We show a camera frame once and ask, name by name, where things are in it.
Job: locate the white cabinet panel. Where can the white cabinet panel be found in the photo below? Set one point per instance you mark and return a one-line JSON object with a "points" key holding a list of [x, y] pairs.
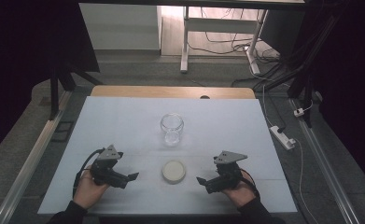
{"points": [[121, 26]]}

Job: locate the white table sheet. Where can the white table sheet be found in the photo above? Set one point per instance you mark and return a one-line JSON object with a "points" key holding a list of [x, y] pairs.
{"points": [[183, 124]]}

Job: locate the black metal stand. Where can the black metal stand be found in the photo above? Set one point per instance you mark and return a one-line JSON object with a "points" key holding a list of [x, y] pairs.
{"points": [[307, 87], [54, 93]]}

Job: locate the aluminium rail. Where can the aluminium rail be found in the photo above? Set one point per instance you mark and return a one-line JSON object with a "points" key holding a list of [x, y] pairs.
{"points": [[30, 161], [323, 161]]}

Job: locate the white power strip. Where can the white power strip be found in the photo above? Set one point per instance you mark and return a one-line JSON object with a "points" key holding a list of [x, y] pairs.
{"points": [[282, 137]]}

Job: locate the wooden table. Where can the wooden table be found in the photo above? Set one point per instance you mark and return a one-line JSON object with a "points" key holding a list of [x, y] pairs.
{"points": [[158, 91]]}

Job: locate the black rectangular floor frame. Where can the black rectangular floor frame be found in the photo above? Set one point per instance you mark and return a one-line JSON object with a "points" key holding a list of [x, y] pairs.
{"points": [[62, 131]]}

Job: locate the black plug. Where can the black plug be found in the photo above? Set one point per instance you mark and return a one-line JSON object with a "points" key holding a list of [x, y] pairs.
{"points": [[281, 128]]}

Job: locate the white desk frame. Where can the white desk frame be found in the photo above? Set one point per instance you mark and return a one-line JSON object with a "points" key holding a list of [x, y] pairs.
{"points": [[220, 25]]}

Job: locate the person's left hand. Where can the person's left hand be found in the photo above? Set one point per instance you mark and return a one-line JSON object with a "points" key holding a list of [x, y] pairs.
{"points": [[88, 191]]}

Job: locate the black curtain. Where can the black curtain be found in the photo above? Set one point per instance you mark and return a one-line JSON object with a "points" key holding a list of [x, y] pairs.
{"points": [[354, 77], [18, 62]]}

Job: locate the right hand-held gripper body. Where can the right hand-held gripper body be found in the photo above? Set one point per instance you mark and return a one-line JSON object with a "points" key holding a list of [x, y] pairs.
{"points": [[227, 174]]}

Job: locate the white round jar lid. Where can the white round jar lid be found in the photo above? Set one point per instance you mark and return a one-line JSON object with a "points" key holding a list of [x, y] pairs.
{"points": [[173, 171]]}

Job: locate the clear glass jar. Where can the clear glass jar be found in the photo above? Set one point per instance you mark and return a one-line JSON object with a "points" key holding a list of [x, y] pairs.
{"points": [[172, 129]]}

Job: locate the small white adapter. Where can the small white adapter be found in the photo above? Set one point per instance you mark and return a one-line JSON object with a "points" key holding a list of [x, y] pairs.
{"points": [[298, 112]]}

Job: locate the person's right hand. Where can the person's right hand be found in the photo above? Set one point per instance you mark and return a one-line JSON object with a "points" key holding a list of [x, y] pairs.
{"points": [[241, 193]]}

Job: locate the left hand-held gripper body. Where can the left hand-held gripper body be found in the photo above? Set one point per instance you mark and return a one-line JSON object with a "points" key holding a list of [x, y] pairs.
{"points": [[108, 171]]}

